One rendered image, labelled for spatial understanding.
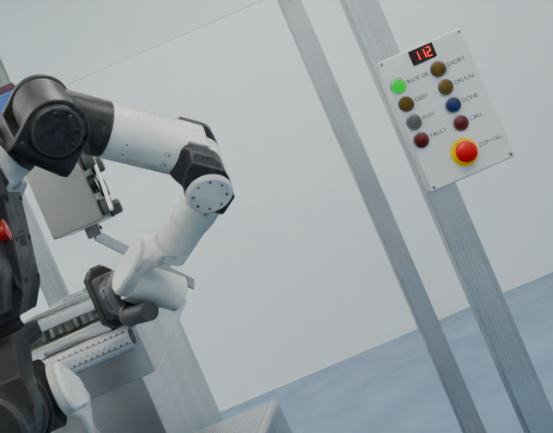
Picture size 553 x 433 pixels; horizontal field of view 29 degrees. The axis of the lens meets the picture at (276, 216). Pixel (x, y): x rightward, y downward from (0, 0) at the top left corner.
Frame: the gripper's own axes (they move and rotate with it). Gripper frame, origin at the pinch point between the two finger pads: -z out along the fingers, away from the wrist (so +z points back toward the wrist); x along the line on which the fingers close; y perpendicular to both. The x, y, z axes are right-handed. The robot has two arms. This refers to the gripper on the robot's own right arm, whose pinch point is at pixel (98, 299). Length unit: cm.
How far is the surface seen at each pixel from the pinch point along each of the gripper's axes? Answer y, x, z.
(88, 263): 132, -1, -307
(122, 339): 1.6, 9.2, -1.2
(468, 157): 55, 2, 52
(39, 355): -10.4, 5.9, -14.1
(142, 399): 5.6, 23.5, -13.2
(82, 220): 3.2, -15.4, 1.2
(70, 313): -2.7, 0.6, -9.4
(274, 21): 239, -74, -229
